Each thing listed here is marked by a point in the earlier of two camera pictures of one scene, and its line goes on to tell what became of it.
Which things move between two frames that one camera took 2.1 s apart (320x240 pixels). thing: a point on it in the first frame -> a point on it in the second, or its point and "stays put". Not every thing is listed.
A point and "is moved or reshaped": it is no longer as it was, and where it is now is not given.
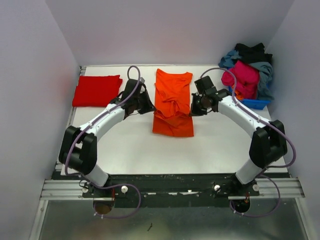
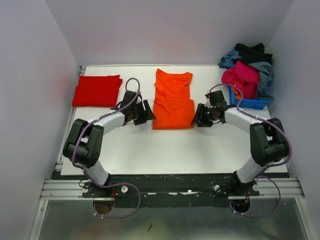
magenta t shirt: x=247 y=79 stays put
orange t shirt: x=172 y=118 is moved or reshaped
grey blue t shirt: x=265 y=90 stays put
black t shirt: x=252 y=54 stays put
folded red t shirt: x=96 y=91 stays put
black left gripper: x=149 y=107 -> x=146 y=115
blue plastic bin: x=256 y=103 stays put
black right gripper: x=195 y=112 -> x=200 y=109
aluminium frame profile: x=65 y=189 stays put
